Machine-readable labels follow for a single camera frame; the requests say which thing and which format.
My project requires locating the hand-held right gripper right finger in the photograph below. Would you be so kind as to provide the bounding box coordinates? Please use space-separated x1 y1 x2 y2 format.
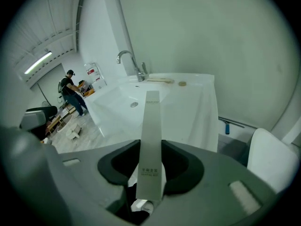
145 139 284 226

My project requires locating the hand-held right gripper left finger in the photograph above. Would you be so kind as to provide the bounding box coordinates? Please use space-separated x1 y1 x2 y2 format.
0 125 143 226

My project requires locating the white sink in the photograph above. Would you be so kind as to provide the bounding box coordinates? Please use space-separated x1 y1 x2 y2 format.
84 73 220 153

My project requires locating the grey ceiling pipe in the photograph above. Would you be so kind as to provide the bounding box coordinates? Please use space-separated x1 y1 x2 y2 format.
75 0 90 54

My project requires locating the long grey item box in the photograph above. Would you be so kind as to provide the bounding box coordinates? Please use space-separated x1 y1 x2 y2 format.
135 90 166 201

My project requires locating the wooden brush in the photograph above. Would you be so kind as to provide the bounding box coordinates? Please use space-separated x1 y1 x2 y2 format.
146 77 175 84

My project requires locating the round white stool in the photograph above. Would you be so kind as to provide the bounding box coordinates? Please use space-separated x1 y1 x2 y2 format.
56 113 82 140

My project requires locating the black office chair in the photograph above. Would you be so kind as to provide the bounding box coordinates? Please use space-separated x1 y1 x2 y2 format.
19 105 58 141

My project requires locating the low wooden table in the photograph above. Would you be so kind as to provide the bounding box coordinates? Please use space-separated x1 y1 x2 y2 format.
46 114 64 135

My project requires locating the chrome faucet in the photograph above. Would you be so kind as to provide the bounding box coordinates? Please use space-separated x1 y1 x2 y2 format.
116 50 149 82

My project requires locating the blue handled squeegee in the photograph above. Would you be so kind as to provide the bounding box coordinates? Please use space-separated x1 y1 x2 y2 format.
218 116 246 135

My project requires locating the ceiling tube light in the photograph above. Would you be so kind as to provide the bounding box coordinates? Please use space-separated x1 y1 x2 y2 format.
24 51 53 75

